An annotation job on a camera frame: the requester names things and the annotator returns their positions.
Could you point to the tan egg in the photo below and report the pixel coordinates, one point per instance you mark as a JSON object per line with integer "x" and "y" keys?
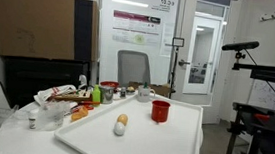
{"x": 122, "y": 119}

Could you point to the white mug with print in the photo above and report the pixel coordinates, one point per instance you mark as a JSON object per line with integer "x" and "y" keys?
{"x": 143, "y": 95}

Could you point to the red mug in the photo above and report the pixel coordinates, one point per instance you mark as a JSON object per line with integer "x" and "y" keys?
{"x": 160, "y": 112}

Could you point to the green spoon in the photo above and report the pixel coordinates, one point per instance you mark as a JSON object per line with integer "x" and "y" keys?
{"x": 146, "y": 85}

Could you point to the grey office chair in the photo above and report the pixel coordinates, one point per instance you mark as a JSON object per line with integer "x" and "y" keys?
{"x": 133, "y": 66}

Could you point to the egg in metal bowl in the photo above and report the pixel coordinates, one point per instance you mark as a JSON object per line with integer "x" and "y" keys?
{"x": 130, "y": 88}

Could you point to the plate with food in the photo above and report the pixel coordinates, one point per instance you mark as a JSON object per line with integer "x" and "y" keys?
{"x": 130, "y": 92}

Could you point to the small grey shaker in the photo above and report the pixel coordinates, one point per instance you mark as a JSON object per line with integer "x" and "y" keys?
{"x": 123, "y": 92}

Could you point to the red bowl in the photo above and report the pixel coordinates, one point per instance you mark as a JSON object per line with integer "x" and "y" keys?
{"x": 109, "y": 84}

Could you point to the metal cup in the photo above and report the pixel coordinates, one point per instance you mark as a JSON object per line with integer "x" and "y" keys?
{"x": 106, "y": 96}

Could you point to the green squeeze bottle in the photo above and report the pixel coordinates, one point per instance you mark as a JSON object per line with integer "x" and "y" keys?
{"x": 96, "y": 95}

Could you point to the small light panel on stand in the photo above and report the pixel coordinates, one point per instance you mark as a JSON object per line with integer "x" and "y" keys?
{"x": 178, "y": 41}

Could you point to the white egg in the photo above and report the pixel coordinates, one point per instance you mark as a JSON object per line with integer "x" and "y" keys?
{"x": 119, "y": 129}

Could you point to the white dispenser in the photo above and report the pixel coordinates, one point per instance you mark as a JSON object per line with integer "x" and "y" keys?
{"x": 82, "y": 80}

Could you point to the red scissors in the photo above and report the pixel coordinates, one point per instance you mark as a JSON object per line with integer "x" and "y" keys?
{"x": 88, "y": 103}

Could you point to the white glass door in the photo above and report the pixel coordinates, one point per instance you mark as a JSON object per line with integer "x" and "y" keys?
{"x": 202, "y": 56}

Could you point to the orange sponge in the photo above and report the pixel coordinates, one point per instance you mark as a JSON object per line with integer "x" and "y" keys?
{"x": 80, "y": 113}

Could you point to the white plastic tray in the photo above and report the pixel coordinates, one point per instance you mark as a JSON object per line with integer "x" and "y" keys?
{"x": 158, "y": 142}

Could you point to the wooden board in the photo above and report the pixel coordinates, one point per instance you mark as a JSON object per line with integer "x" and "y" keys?
{"x": 72, "y": 97}

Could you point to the white striped towel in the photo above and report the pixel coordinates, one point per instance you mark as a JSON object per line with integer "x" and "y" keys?
{"x": 50, "y": 93}

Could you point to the clear plastic container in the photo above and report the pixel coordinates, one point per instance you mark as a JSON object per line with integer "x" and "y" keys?
{"x": 53, "y": 116}

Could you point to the small white bottle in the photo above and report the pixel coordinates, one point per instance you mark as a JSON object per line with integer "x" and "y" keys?
{"x": 32, "y": 120}

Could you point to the large cardboard box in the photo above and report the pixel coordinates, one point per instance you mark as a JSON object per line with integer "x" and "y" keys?
{"x": 32, "y": 22}

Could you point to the whiteboard with drawings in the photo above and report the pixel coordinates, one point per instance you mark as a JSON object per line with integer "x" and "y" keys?
{"x": 269, "y": 95}

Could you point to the clear plastic bag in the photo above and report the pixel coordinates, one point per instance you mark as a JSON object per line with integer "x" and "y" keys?
{"x": 5, "y": 112}

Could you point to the black metal rig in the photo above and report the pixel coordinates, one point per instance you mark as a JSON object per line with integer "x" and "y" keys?
{"x": 266, "y": 128}

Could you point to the wall poster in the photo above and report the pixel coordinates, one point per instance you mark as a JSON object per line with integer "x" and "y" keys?
{"x": 135, "y": 26}

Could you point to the black stereo camera bar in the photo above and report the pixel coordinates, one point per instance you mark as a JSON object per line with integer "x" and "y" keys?
{"x": 240, "y": 46}

